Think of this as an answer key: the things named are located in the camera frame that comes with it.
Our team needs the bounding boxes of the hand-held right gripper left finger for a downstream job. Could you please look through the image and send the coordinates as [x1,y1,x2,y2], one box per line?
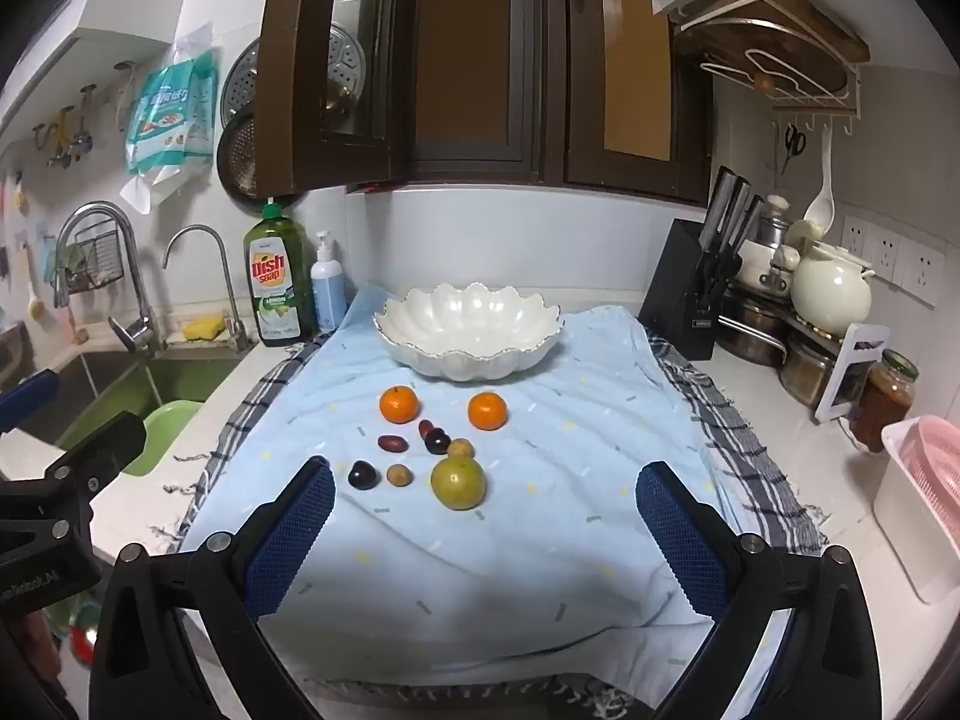
[88,456,336,720]

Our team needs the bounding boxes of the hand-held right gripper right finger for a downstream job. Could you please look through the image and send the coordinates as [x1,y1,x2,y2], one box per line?
[635,461,882,720]

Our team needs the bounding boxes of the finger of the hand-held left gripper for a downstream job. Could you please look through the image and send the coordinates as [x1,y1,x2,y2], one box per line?
[0,371,61,434]
[0,411,147,503]

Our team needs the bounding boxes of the green round fruit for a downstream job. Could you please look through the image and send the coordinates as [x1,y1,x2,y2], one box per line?
[430,456,487,512]

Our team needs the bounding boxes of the white scalloped ceramic bowl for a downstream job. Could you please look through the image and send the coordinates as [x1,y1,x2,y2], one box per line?
[373,283,565,382]

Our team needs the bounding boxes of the steel kitchen sink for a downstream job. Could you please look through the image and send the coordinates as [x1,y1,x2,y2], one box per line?
[0,345,241,470]

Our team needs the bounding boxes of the green plastic basin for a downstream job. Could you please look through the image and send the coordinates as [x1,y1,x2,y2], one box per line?
[120,401,203,477]

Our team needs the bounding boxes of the grey checkered cloth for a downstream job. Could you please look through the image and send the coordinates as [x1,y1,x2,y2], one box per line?
[150,330,830,720]

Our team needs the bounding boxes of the chrome pull-down faucet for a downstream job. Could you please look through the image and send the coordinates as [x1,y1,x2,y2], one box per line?
[54,201,162,353]

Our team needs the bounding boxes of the orange tangerine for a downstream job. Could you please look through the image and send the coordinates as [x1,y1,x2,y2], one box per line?
[467,391,509,432]
[379,385,418,425]

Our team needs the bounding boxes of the light blue patterned cloth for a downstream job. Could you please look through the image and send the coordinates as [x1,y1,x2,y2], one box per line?
[180,285,796,691]

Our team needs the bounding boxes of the glass lidded pot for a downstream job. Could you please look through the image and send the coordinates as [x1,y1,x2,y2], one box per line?
[780,330,835,407]

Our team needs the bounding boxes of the thin chrome gooseneck faucet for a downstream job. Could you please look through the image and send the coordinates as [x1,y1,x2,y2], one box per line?
[163,225,252,352]

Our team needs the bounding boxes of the white plastic container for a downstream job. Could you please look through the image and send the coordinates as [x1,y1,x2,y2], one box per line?
[874,420,960,605]

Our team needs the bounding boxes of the large steel pot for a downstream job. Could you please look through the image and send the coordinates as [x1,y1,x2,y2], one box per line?
[716,292,792,368]

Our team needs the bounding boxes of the green dish soap bottle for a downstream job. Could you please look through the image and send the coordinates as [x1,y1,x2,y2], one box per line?
[243,197,317,348]

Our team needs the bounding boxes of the white plastic stand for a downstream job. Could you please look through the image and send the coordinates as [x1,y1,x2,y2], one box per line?
[814,322,891,425]

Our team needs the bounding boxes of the blue white pump bottle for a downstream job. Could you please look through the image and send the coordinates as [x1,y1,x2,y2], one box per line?
[310,231,348,332]

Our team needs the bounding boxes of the red sauce glass jar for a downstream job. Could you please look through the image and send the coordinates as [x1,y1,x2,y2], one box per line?
[851,349,920,455]

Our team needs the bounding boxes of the black knife block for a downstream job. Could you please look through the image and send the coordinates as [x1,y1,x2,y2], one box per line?
[637,219,743,361]

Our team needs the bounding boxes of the pink plastic basket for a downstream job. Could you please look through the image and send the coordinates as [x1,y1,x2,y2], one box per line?
[896,414,960,541]

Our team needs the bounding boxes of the white ceramic teapot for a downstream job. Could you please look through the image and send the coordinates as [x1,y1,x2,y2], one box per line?
[791,240,875,335]

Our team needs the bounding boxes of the hanging plastic bag pack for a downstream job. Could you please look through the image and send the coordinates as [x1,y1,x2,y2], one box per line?
[120,26,222,215]

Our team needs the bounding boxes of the dark round sieve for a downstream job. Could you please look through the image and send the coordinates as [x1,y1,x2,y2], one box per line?
[216,109,260,203]

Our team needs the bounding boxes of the steel pot with lid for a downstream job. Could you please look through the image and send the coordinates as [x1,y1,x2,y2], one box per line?
[739,193,800,301]

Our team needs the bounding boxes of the white ladle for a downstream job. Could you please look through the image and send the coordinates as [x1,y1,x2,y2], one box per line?
[804,124,837,235]

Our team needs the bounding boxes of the brown open window sash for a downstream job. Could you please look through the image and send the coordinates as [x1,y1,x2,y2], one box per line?
[259,0,410,196]

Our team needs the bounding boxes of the round metal steamer tray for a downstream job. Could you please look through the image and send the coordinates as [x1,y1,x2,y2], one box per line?
[220,24,368,137]

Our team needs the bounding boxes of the black hanging scissors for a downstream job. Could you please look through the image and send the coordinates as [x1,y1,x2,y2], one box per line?
[776,124,807,177]

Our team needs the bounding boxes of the wooden cutting board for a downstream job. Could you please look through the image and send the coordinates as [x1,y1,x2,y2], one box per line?
[671,0,871,95]

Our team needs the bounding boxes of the wire faucet basket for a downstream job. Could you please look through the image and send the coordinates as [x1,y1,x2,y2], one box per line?
[64,232,125,293]

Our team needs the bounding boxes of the metal wall hook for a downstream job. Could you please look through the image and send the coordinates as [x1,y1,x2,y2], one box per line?
[112,60,140,132]
[30,120,76,170]
[71,82,100,155]

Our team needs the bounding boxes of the steel handled knife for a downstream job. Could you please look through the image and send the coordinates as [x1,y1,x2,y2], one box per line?
[720,176,753,256]
[701,165,732,256]
[739,195,766,260]

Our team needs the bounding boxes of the white wire wall rack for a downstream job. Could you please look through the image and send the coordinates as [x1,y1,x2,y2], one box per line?
[675,0,863,137]

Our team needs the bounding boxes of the brown window frame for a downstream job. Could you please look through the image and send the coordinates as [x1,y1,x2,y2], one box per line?
[405,0,713,203]

